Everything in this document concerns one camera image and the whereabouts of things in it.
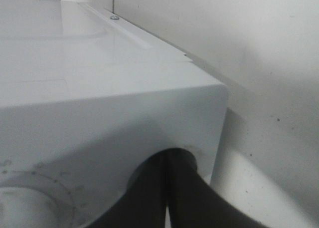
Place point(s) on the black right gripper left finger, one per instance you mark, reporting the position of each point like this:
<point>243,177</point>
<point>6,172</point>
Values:
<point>144,203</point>

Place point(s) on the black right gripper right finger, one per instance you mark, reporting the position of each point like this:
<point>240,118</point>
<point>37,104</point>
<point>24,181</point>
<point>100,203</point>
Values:
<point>192,203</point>

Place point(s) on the white microwave knob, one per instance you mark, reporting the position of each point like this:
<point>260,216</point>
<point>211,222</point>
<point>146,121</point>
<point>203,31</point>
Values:
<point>22,207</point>

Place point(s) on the white microwave oven body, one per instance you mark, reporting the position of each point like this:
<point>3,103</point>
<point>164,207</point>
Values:
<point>86,97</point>

